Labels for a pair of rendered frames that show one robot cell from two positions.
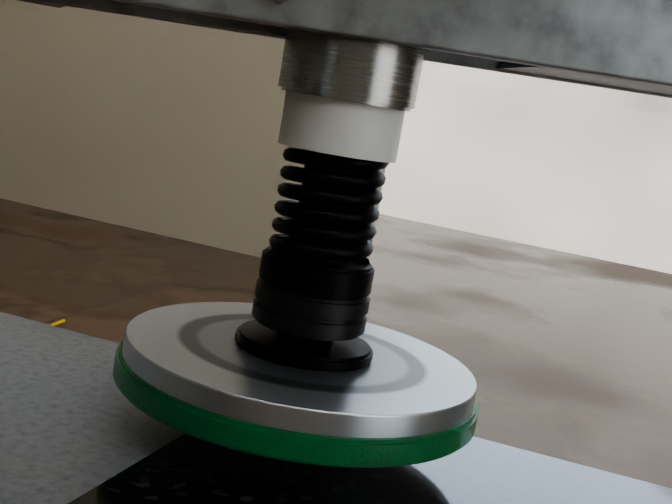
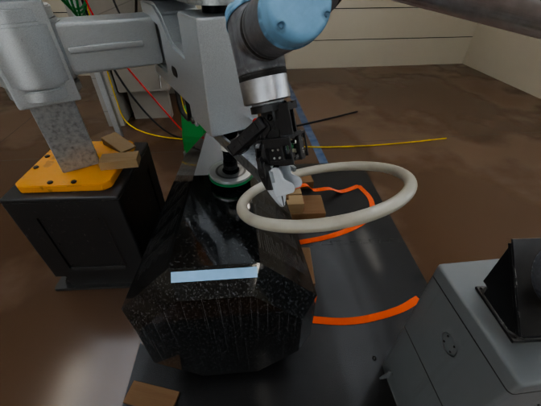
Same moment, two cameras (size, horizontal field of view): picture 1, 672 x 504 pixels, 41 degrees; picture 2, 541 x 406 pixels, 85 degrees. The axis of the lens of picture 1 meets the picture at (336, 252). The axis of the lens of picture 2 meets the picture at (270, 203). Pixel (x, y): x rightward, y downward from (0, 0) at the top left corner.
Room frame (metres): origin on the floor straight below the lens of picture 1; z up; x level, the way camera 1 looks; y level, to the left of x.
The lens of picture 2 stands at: (0.25, -1.21, 1.69)
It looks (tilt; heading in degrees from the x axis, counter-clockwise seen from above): 39 degrees down; 68
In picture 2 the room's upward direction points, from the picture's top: straight up
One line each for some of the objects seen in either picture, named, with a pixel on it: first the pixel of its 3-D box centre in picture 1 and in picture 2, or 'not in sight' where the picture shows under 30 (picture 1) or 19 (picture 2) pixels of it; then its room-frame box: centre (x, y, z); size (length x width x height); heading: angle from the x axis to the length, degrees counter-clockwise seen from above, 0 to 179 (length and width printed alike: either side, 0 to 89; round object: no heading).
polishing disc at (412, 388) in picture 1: (301, 358); (230, 171); (0.53, 0.01, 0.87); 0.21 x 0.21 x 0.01
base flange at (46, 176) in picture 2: not in sight; (81, 163); (-0.21, 0.58, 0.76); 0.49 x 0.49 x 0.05; 71
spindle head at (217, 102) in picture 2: not in sight; (213, 72); (0.52, 0.09, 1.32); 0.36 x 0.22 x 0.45; 99
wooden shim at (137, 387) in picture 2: not in sight; (151, 397); (-0.10, -0.51, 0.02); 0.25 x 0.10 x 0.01; 146
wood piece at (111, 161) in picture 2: not in sight; (120, 160); (0.01, 0.45, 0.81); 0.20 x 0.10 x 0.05; 169
